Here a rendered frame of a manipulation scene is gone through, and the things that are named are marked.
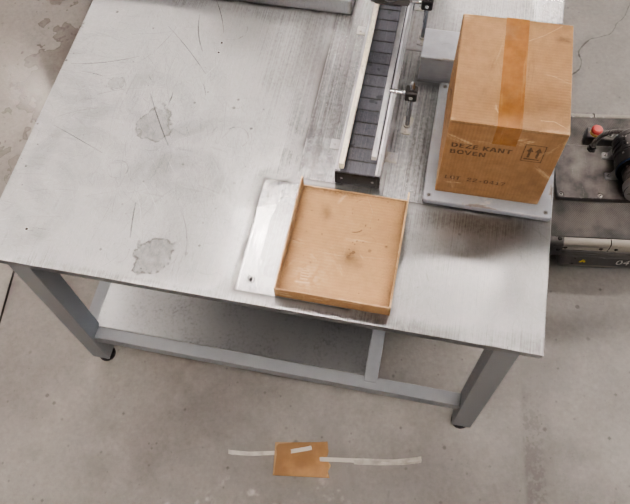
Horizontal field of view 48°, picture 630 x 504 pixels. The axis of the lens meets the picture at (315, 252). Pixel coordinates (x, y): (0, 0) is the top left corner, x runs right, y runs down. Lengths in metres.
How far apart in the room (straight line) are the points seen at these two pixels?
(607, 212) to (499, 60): 1.04
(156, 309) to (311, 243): 0.80
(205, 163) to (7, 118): 1.54
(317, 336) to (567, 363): 0.85
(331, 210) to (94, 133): 0.65
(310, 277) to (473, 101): 0.52
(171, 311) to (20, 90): 1.36
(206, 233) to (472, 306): 0.63
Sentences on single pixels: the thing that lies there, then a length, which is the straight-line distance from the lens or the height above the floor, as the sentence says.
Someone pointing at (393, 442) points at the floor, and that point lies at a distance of 2.36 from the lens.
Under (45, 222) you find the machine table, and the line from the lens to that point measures 1.83.
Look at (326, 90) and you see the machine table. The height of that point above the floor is 0.83.
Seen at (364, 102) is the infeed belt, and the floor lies 0.88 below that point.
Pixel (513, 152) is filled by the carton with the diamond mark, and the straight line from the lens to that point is 1.58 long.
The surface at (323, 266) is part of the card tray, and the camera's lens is 1.63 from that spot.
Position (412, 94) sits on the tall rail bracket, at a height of 0.97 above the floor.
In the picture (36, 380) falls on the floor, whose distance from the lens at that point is 2.61.
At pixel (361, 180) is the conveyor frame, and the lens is 1.72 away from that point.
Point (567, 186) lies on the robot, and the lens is 2.53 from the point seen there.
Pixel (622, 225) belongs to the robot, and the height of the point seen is 0.24.
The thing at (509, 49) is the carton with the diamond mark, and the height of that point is 1.12.
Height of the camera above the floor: 2.30
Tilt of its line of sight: 63 degrees down
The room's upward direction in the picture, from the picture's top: 4 degrees counter-clockwise
